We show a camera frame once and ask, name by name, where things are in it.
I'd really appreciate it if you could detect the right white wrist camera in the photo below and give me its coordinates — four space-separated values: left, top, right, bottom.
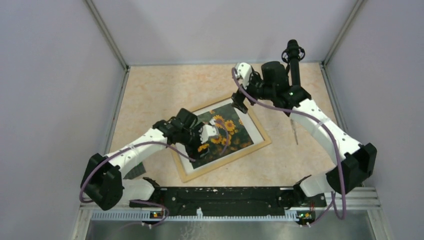
232 62 253 90

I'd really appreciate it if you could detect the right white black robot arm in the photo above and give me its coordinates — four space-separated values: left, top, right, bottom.
231 61 377 206

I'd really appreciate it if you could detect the black microphone orange tip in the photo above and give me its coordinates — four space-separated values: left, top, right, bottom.
281 39 306 86

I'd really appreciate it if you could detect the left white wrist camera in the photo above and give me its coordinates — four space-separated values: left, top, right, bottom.
199 124 220 144

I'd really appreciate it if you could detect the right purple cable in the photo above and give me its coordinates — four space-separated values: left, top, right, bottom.
231 67 348 229

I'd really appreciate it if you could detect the aluminium front rail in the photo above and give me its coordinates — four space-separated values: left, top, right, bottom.
80 185 381 224

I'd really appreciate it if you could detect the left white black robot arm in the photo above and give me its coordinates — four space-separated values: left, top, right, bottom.
79 108 219 211

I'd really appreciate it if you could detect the purple cable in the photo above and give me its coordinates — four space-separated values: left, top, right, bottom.
231 67 348 229
78 119 233 229

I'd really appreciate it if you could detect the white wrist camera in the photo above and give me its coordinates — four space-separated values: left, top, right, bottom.
232 62 253 90
199 124 220 144

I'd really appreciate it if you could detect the wooden picture frame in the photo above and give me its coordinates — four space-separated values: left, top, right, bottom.
172 96 272 183

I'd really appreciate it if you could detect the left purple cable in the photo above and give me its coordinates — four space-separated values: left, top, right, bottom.
78 119 233 229

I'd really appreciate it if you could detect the grey lego baseplate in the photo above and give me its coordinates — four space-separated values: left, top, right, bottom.
123 163 146 180

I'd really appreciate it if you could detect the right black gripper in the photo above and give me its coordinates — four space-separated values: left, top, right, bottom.
230 71 274 114

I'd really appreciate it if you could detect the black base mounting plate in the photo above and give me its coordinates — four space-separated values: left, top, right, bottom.
148 186 327 217

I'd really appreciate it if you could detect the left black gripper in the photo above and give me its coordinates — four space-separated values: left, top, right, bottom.
179 122 211 163

